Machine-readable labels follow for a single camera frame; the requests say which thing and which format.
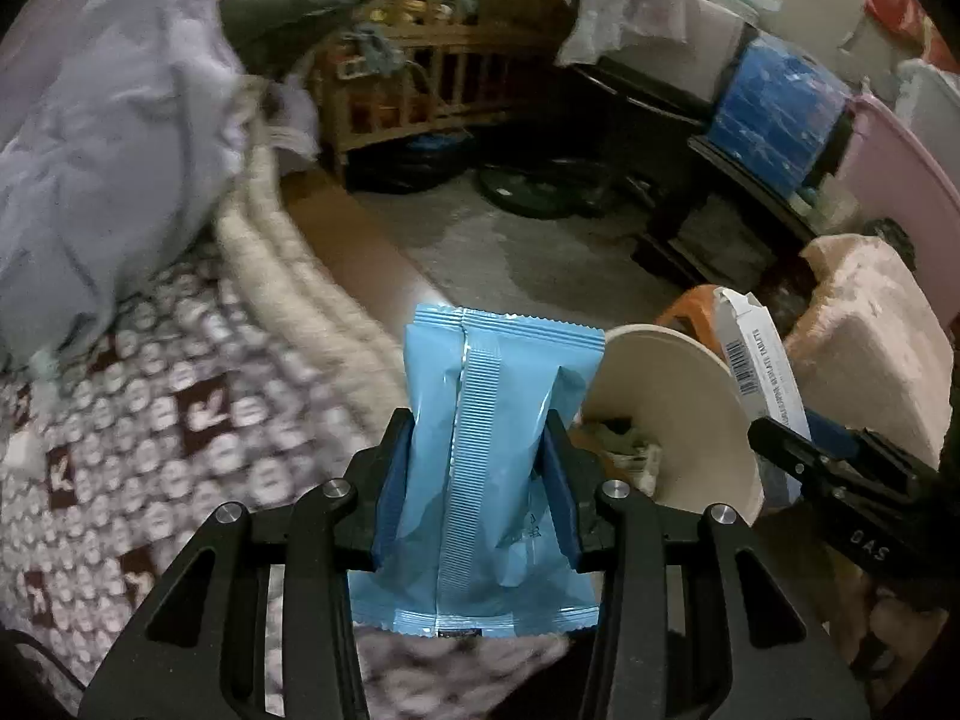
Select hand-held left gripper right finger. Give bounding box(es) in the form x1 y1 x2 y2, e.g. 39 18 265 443
541 412 872 720

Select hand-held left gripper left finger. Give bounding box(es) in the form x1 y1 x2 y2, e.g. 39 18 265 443
79 409 415 720

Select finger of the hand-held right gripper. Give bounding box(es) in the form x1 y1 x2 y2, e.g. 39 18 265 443
748 418 912 541
806 407 940 477

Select blue plastic packet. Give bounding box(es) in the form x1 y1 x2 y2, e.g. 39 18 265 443
349 304 607 640

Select white cardboard box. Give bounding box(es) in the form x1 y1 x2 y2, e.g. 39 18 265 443
711 286 812 508

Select cream round bin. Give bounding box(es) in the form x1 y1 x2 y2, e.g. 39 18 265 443
577 324 767 527

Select beige fluffy cloth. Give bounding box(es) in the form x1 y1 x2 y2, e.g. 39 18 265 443
780 234 958 467

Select orange plastic stool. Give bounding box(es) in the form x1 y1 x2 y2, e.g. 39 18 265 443
656 285 733 347

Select brown printed blanket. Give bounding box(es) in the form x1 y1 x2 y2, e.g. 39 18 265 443
0 240 572 720

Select cream knitted blanket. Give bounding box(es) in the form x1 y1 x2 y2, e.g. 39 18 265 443
214 142 422 437

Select black table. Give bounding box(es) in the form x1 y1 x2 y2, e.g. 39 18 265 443
574 60 826 287

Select pink plastic tub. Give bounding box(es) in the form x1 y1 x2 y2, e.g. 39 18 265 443
832 94 960 272

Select black tyre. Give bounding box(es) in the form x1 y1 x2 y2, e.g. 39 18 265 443
480 157 625 223

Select black bag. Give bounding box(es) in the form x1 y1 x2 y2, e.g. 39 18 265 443
352 135 475 193

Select blue wrapped pack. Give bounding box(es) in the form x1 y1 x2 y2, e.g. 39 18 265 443
709 34 856 197

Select white plastic container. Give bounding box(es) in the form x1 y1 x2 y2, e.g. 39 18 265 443
896 60 960 130

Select white paper scrap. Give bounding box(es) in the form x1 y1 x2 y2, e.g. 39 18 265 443
0 431 47 478

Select grey blanket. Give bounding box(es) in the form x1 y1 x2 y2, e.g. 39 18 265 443
0 0 320 377

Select wooden crib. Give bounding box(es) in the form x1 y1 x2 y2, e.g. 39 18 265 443
307 0 580 175

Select beige box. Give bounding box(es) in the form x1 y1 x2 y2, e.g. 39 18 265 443
600 0 760 103

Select red bags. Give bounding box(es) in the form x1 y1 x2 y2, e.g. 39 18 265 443
862 0 960 77

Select dark grey pillow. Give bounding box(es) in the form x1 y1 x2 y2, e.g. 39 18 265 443
221 0 377 80

